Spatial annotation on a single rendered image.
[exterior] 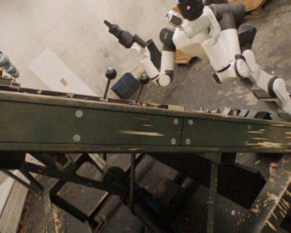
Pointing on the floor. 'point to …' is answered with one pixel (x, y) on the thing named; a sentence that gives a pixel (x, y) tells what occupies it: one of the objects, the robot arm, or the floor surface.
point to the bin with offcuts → (154, 53)
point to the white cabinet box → (58, 74)
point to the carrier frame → (167, 201)
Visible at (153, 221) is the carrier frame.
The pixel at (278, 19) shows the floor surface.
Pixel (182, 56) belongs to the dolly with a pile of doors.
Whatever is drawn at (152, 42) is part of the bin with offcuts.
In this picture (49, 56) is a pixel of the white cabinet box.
